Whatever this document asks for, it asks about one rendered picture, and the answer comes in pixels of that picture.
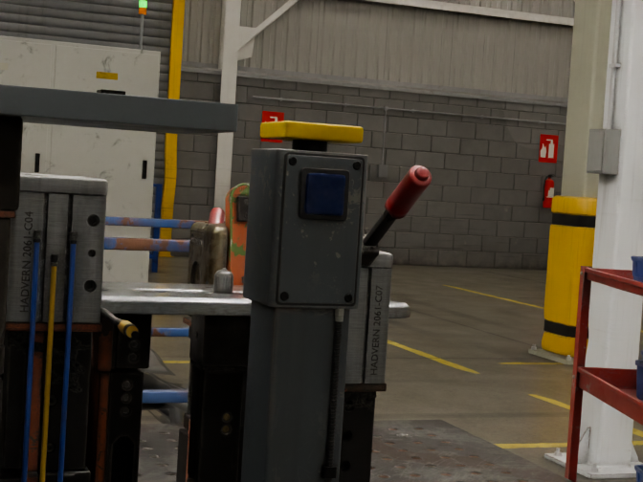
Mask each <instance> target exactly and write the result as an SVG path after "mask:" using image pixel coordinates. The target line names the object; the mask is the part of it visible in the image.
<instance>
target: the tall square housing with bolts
mask: <svg viewBox="0 0 643 482"><path fill-rule="evenodd" d="M107 190H108V182H107V181H106V180H104V179H99V178H91V177H82V176H70V175H54V174H37V173H21V172H20V189H19V208H18V209H17V210H16V211H15V218H10V219H11V240H10V259H9V278H8V297H7V317H6V331H5V338H4V345H5V356H4V372H3V374H1V375H0V377H1V379H2V381H3V394H2V413H1V432H0V482H90V481H91V472H90V471H89V470H88V469H87V467H86V466H85V460H86V442H87V425H88V406H89V388H90V371H91V353H92V336H93V333H92V332H101V323H100V305H101V286H102V269H103V251H104V234H105V215H106V198H107V196H106V195H107Z"/></svg>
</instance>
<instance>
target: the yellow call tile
mask: <svg viewBox="0 0 643 482"><path fill-rule="evenodd" d="M363 134H364V129H363V127H361V126H350V125H338V124H326V123H314V122H302V121H290V120H286V121H271V122H263V123H262V124H261V125H260V138H262V139H271V140H285V141H293V143H292V149H294V150H307V151H320V152H327V144H328V143H361V142H362V141H363Z"/></svg>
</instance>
